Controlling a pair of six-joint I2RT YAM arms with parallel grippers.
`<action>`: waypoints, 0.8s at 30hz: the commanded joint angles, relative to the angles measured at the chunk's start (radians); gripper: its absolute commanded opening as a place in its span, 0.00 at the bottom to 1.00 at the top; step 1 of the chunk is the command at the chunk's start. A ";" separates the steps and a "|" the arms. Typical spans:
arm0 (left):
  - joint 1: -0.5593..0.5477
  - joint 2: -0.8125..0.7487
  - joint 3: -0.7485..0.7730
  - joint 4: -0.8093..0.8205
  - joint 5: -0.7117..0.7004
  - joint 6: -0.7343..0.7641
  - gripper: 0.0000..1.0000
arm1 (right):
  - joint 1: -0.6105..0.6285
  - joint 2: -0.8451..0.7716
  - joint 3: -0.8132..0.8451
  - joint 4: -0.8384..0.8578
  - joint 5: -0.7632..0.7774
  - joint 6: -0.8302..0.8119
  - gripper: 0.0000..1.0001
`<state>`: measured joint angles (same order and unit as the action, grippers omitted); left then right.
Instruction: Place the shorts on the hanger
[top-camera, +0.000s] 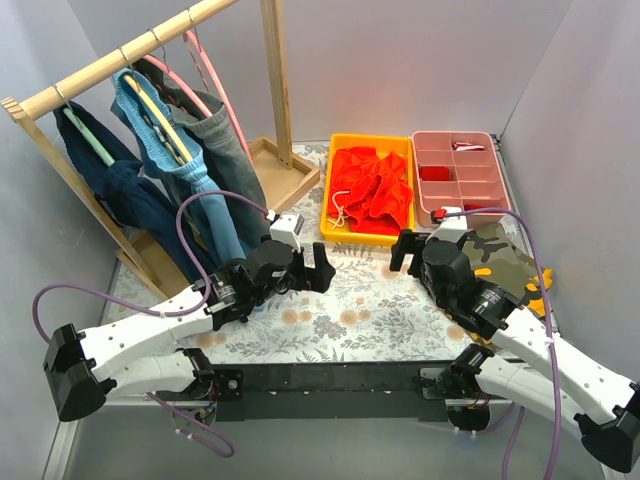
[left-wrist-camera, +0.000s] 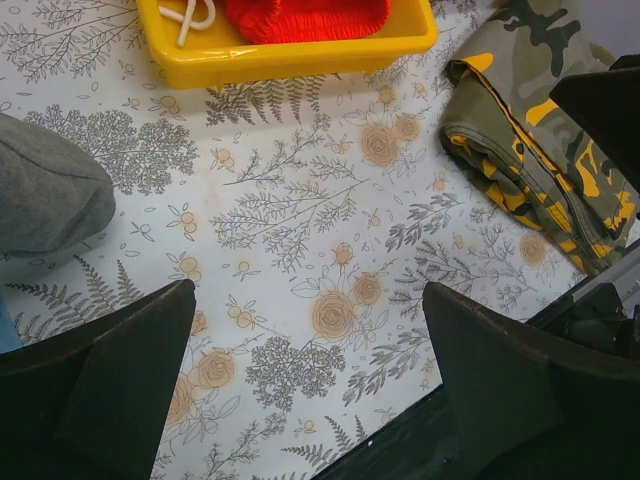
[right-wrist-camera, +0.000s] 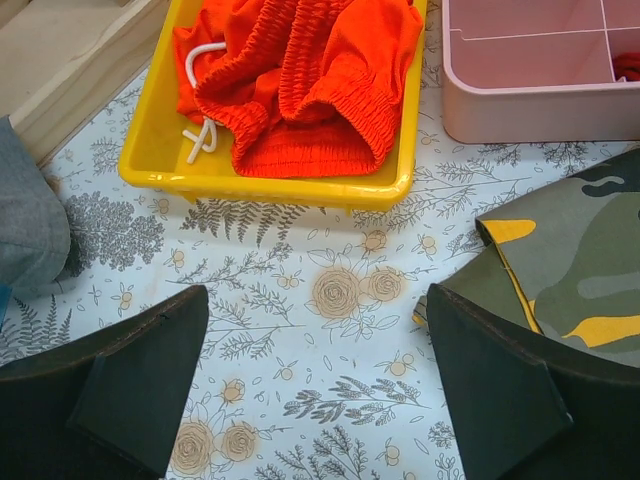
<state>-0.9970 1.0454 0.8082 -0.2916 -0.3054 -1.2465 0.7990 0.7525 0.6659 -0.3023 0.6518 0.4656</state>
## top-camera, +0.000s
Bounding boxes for orange red shorts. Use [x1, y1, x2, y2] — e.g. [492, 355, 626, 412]
[327, 146, 413, 236]

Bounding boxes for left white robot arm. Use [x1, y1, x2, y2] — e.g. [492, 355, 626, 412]
[43, 240, 336, 422]

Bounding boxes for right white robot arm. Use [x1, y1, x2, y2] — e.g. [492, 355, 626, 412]
[390, 230, 639, 473]

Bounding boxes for camouflage shorts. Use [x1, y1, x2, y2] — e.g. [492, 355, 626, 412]
[462, 223, 545, 320]

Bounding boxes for grey shorts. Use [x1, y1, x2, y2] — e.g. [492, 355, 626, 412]
[134, 59, 269, 253]

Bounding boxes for light blue shorts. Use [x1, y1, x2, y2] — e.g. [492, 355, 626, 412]
[112, 68, 249, 265]

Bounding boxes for yellow hanger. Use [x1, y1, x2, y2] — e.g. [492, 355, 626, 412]
[123, 74, 192, 165]

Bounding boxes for navy blue shorts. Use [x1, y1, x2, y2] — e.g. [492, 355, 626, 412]
[54, 102, 202, 283]

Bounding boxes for pink hanger with grey shorts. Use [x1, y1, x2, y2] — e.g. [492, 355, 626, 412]
[144, 54, 212, 118]

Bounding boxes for empty pink hanger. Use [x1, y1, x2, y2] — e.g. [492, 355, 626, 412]
[182, 28, 253, 162]

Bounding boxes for mint green hanger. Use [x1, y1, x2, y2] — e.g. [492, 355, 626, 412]
[63, 106, 115, 167]

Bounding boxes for floral table mat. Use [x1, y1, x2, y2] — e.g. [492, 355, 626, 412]
[96, 140, 559, 366]

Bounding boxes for red cloth in organizer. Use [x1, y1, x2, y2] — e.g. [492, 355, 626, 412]
[463, 203, 502, 213]

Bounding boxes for red item in organizer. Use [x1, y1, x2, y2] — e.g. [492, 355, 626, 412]
[418, 165, 451, 182]

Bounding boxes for pink compartment organizer box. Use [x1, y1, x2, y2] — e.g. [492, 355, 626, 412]
[411, 130, 511, 228]

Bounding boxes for wooden clothes rack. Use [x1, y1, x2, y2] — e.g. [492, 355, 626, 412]
[1, 1, 320, 299]

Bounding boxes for red white packet in organizer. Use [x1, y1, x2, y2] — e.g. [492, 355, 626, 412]
[452, 142, 486, 152]

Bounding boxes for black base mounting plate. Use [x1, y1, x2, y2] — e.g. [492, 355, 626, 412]
[154, 362, 519, 424]

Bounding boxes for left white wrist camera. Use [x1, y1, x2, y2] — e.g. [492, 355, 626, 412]
[269, 211, 304, 252]

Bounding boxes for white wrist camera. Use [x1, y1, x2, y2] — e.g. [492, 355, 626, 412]
[269, 211, 304, 252]
[426, 206, 468, 244]

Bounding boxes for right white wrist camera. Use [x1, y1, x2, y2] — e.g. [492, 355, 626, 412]
[426, 206, 468, 244]

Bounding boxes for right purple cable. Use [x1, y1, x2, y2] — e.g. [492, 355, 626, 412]
[449, 207, 561, 480]

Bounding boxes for purple cable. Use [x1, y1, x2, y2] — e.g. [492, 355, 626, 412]
[449, 207, 561, 480]
[32, 190, 275, 457]

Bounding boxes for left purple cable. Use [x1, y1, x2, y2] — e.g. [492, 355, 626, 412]
[32, 190, 275, 457]

